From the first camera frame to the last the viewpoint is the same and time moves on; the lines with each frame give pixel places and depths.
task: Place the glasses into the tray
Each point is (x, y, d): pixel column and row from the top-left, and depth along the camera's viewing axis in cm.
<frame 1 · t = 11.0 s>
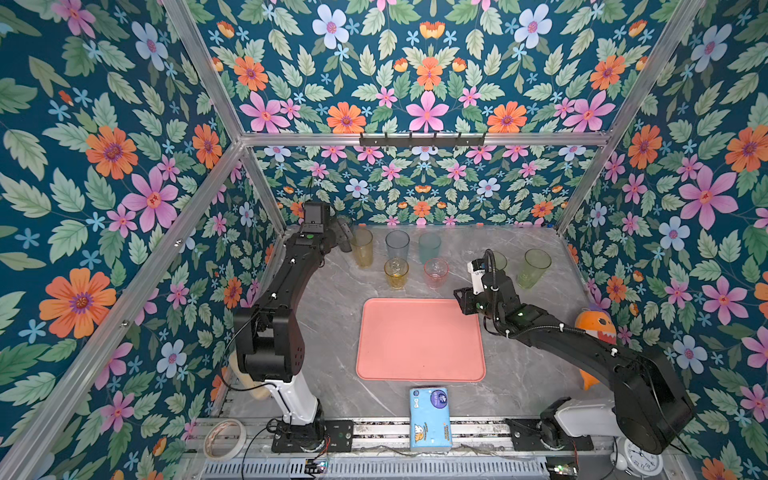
left hand: (340, 222, 88), fingers open
right hand: (458, 289, 86), fingers open
pink plastic tray: (418, 340, 92), on the table
amber tall glass: (362, 244, 103), point 11 cm above the table
blue-grey tall glass: (397, 243, 99), point 14 cm above the table
teal tall glass: (429, 244, 103), point 11 cm above the table
yellow short glass: (396, 269, 106), point 3 cm above the table
pink short glass: (435, 271, 103), point 5 cm above the table
green short glass: (501, 261, 101), point 9 cm above the table
light green tall glass: (535, 262, 97), point 12 cm above the table

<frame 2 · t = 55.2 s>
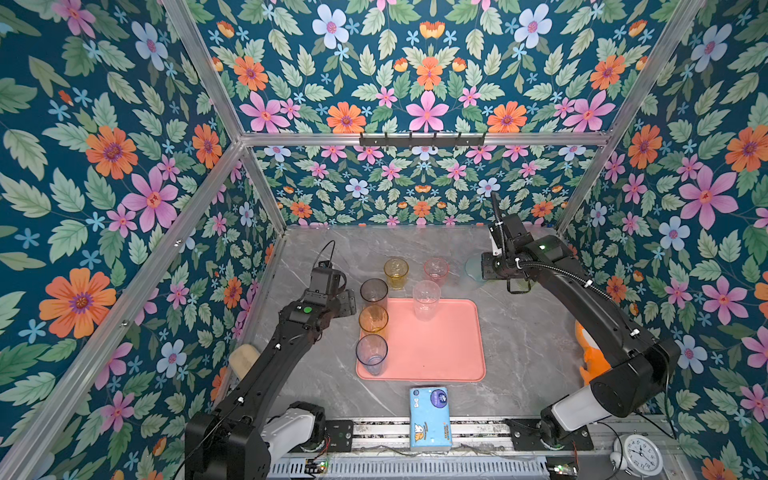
left hand: (344, 292, 81), fingers open
right hand: (489, 265, 79), fingers closed
amber tall glass: (373, 316, 89), point 8 cm above the table
dark grey tall glass: (374, 291, 88), point 13 cm above the table
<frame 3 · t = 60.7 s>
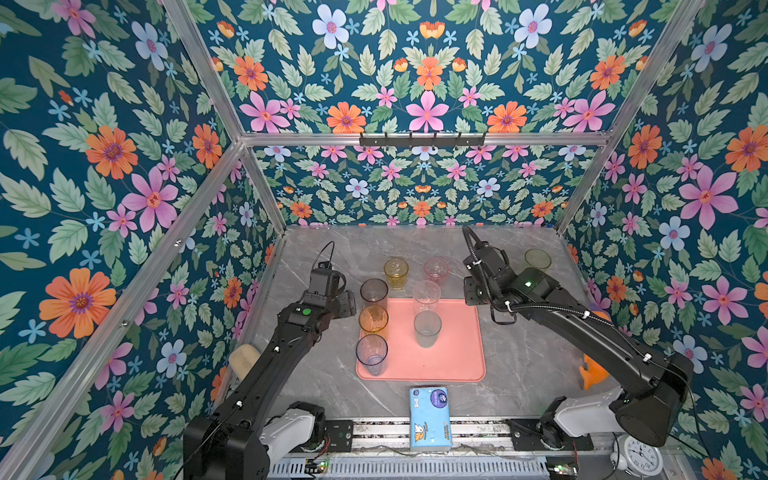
left hand: (344, 292, 81), fingers open
right hand: (471, 285, 77), fingers open
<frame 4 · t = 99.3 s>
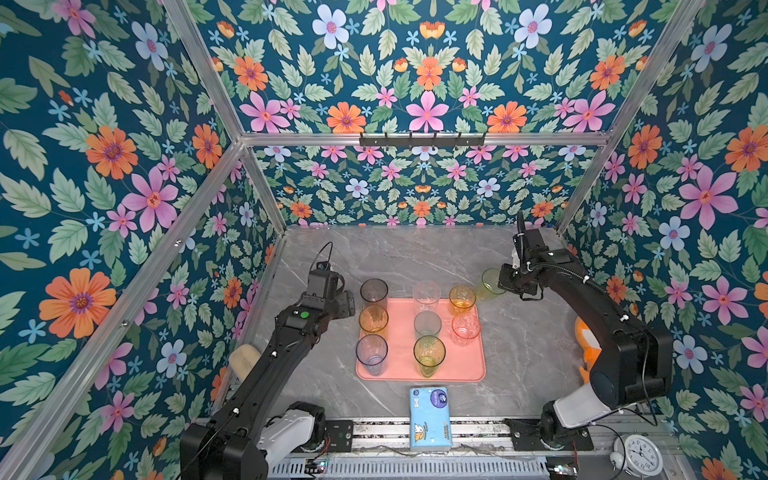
left hand: (342, 292, 80), fingers open
right hand: (504, 281, 87), fingers closed
yellow short glass: (461, 300, 96), point 5 cm above the table
pink short glass: (465, 329, 92), point 2 cm above the table
light green tall glass: (429, 352, 73), point 16 cm above the table
